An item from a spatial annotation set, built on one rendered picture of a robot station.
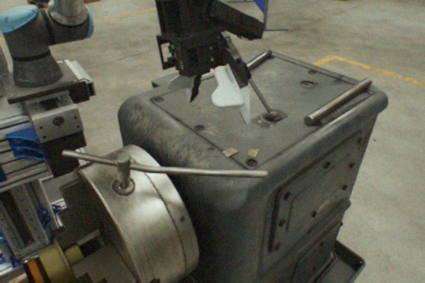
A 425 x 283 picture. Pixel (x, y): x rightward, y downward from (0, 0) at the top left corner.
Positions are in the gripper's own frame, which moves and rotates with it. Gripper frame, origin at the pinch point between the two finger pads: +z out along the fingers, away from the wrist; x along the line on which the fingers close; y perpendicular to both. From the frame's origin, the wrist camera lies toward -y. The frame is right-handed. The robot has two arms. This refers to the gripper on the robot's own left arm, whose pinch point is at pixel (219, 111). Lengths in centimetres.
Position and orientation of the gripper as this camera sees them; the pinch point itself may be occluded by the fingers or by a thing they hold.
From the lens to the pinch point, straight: 52.9
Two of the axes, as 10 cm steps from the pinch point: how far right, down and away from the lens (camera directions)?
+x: 6.2, 2.7, -7.4
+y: -7.8, 3.6, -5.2
